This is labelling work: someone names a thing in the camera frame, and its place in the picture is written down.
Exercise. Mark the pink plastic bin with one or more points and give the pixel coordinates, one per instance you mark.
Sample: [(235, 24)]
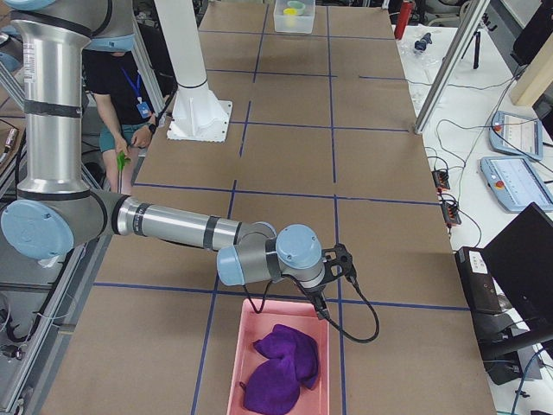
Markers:
[(257, 320)]

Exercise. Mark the purple cloth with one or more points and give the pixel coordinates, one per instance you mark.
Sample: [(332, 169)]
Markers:
[(292, 363)]

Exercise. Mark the green object in hand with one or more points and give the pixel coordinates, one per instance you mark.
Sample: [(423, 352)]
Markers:
[(122, 161)]

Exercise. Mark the black monitor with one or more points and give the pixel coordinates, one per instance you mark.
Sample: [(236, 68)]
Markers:
[(520, 260)]

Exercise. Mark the near teach pendant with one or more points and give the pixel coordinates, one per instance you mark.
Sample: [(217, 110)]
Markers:
[(515, 183)]

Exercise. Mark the yellow plastic cup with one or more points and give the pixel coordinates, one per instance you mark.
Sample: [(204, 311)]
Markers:
[(290, 12)]

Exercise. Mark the black tripod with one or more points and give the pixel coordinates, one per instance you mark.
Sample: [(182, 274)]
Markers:
[(475, 41)]

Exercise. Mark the red cylinder bottle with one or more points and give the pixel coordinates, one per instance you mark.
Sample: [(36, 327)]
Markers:
[(403, 18)]

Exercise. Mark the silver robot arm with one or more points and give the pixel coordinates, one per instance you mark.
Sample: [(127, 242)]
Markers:
[(55, 211)]

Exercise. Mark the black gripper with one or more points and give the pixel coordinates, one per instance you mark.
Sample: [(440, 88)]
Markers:
[(317, 294)]

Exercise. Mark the aluminium frame post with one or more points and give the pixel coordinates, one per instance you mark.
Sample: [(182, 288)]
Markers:
[(464, 33)]

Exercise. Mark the mint green bowl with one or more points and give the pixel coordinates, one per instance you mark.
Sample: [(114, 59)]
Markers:
[(299, 5)]

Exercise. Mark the white pedestal column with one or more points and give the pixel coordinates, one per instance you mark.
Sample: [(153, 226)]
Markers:
[(197, 114)]

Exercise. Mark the orange black adapter box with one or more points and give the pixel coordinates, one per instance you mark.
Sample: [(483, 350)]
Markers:
[(440, 178)]

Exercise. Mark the seated person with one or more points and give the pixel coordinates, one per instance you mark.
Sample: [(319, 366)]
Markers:
[(124, 107)]

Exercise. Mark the teach pendant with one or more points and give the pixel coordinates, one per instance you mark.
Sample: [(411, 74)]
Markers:
[(513, 134), (515, 183)]

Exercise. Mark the clear plastic box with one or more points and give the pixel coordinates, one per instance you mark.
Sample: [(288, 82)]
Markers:
[(294, 24)]

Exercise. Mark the black computer box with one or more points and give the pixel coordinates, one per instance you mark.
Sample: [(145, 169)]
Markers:
[(477, 282)]

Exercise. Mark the far teach pendant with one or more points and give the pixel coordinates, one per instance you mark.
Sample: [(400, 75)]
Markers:
[(513, 134)]

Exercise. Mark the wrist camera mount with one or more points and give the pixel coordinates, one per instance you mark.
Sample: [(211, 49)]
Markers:
[(338, 263)]

